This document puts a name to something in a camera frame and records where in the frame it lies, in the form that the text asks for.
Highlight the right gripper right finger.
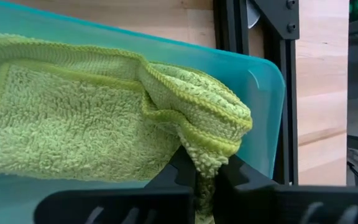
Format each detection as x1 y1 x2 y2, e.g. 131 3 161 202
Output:
218 154 358 224

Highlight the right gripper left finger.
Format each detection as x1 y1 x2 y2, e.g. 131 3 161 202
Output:
34 146 197 224

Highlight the lime green microfiber towel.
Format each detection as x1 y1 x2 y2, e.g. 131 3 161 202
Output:
0 30 254 224

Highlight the translucent teal plastic bin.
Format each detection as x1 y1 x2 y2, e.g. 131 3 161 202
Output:
0 0 287 224

